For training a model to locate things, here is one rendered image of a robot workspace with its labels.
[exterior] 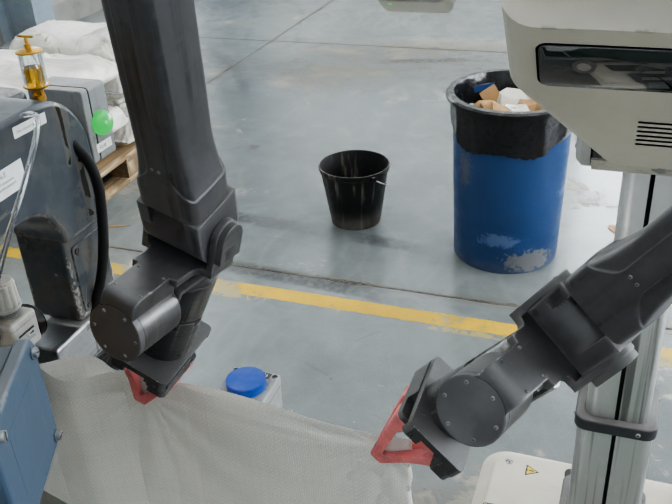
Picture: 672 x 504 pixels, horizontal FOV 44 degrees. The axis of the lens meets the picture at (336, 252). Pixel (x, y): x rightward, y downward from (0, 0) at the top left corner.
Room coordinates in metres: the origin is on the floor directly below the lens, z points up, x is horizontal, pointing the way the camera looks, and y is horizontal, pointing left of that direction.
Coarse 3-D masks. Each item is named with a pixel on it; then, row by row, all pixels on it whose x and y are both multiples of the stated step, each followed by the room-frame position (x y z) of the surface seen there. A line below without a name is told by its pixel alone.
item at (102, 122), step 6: (96, 114) 0.92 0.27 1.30; (102, 114) 0.92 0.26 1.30; (108, 114) 0.93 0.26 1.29; (96, 120) 0.91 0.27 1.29; (102, 120) 0.91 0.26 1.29; (108, 120) 0.92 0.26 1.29; (96, 126) 0.91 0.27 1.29; (102, 126) 0.91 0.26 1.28; (108, 126) 0.92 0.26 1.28; (96, 132) 0.91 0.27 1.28; (102, 132) 0.91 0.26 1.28; (108, 132) 0.92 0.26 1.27
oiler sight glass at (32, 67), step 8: (24, 56) 0.87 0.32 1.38; (32, 56) 0.87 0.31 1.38; (40, 56) 0.88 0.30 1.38; (24, 64) 0.87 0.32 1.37; (32, 64) 0.87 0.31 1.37; (40, 64) 0.87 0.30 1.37; (24, 72) 0.87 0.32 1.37; (32, 72) 0.87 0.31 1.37; (40, 72) 0.87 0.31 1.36; (24, 80) 0.87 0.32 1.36; (32, 80) 0.87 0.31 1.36; (40, 80) 0.87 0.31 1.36
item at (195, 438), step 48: (48, 384) 0.73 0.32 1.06; (96, 384) 0.72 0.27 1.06; (144, 384) 0.71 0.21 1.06; (192, 384) 0.69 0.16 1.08; (96, 432) 0.71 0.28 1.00; (144, 432) 0.71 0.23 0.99; (192, 432) 0.69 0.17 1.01; (240, 432) 0.65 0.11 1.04; (288, 432) 0.63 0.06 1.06; (336, 432) 0.61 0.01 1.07; (48, 480) 0.76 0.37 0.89; (96, 480) 0.71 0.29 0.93; (144, 480) 0.72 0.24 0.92; (192, 480) 0.69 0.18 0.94; (240, 480) 0.66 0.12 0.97; (288, 480) 0.63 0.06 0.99; (336, 480) 0.61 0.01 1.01; (384, 480) 0.59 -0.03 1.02
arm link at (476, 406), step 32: (544, 288) 0.55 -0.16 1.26; (512, 352) 0.50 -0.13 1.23; (544, 352) 0.53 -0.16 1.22; (448, 384) 0.49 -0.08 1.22; (480, 384) 0.48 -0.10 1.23; (512, 384) 0.47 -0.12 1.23; (544, 384) 0.50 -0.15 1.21; (576, 384) 0.51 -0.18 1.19; (448, 416) 0.48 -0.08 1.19; (480, 416) 0.47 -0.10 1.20; (512, 416) 0.47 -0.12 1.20
